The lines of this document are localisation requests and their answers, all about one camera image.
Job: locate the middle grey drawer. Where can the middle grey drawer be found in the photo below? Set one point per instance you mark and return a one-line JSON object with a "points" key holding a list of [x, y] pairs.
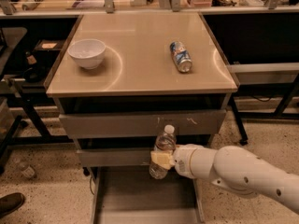
{"points": [[103, 157]]}

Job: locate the white ceramic bowl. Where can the white ceramic bowl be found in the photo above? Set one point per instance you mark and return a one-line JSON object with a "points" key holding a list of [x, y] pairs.
{"points": [[87, 53]]}

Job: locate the brown shoe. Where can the brown shoe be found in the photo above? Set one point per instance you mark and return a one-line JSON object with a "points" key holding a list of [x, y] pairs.
{"points": [[11, 203]]}

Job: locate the blue soda can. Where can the blue soda can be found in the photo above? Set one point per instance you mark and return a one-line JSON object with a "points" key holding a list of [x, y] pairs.
{"points": [[180, 57]]}

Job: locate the clear plastic water bottle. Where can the clear plastic water bottle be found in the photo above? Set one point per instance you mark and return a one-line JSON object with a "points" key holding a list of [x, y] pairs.
{"points": [[166, 140]]}

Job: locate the bottom open grey drawer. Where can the bottom open grey drawer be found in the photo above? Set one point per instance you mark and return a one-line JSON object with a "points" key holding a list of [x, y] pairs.
{"points": [[129, 195]]}

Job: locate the grey drawer cabinet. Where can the grey drawer cabinet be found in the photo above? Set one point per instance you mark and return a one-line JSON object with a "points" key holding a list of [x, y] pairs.
{"points": [[139, 75]]}

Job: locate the top grey drawer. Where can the top grey drawer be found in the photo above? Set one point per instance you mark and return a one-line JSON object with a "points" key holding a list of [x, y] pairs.
{"points": [[141, 124]]}

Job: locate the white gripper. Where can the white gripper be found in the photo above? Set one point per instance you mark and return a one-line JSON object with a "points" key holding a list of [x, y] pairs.
{"points": [[183, 159]]}

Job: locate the small bottle on floor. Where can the small bottle on floor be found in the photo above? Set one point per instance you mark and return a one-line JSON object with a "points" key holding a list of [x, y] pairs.
{"points": [[26, 169]]}

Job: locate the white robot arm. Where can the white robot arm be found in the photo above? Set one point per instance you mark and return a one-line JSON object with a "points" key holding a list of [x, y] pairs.
{"points": [[233, 169]]}

